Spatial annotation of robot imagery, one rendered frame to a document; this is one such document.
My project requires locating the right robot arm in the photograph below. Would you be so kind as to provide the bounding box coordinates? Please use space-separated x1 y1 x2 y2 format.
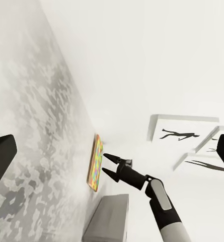
102 153 192 242

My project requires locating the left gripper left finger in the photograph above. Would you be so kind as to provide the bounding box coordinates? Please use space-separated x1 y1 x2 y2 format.
0 134 17 180

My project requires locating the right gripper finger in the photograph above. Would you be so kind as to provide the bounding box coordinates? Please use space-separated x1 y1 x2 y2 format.
104 153 122 164
102 168 116 180

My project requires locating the jigsaw puzzle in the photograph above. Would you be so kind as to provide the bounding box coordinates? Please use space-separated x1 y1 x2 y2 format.
88 134 103 192

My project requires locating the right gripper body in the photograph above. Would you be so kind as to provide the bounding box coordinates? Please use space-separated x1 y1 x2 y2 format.
114 158 138 185

